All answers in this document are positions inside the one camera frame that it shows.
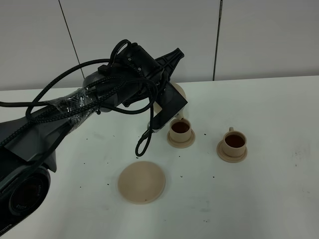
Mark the right beige teacup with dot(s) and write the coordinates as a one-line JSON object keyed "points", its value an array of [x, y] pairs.
{"points": [[235, 138]]}

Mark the beige teacup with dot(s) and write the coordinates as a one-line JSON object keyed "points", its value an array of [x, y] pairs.
{"points": [[180, 125], [235, 138]]}

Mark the left beige cup saucer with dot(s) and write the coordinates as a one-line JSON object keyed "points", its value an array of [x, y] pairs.
{"points": [[181, 140]]}

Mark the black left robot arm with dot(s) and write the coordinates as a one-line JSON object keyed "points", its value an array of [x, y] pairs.
{"points": [[28, 144]]}

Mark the left beige teacup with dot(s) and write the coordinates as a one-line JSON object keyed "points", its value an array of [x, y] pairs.
{"points": [[180, 125]]}

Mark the beige cup saucer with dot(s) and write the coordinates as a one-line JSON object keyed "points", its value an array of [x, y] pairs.
{"points": [[181, 140], [231, 154]]}

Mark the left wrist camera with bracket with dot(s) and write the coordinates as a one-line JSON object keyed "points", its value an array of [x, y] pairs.
{"points": [[171, 102]]}

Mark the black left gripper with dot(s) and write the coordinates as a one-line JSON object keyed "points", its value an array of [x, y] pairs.
{"points": [[142, 75]]}

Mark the right beige cup saucer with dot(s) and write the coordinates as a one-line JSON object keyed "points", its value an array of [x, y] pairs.
{"points": [[231, 154]]}

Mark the beige teapot saucer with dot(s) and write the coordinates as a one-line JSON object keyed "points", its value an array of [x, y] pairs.
{"points": [[141, 182]]}

